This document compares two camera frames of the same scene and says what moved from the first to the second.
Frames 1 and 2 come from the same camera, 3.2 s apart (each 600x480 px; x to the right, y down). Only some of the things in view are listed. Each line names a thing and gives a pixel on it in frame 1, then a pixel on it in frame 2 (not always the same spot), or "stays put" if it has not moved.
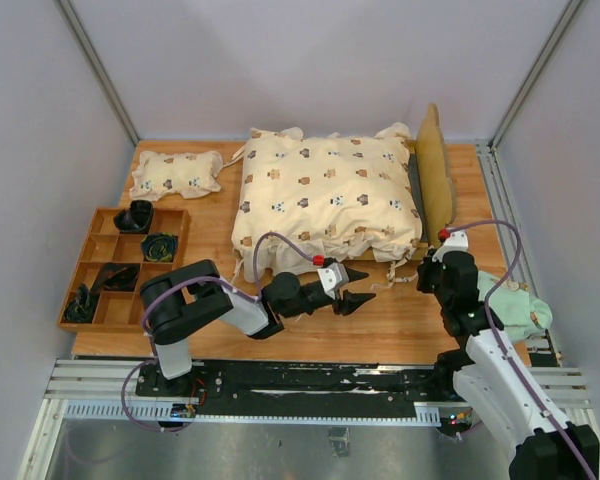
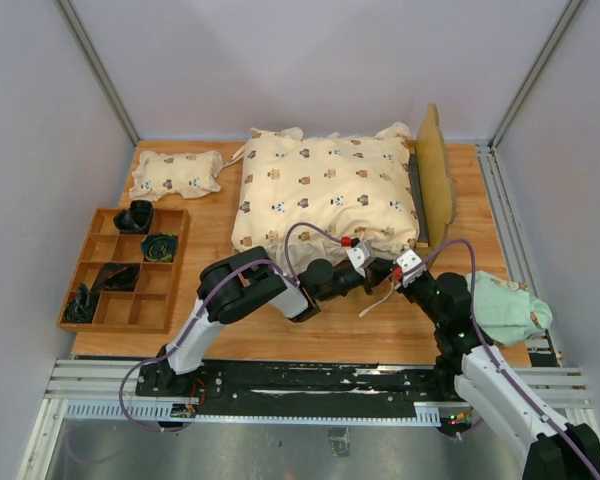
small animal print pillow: [192, 175] stays put
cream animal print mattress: [341, 197] stays put
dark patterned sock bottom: [82, 309] stays put
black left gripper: [352, 302] to [376, 274]
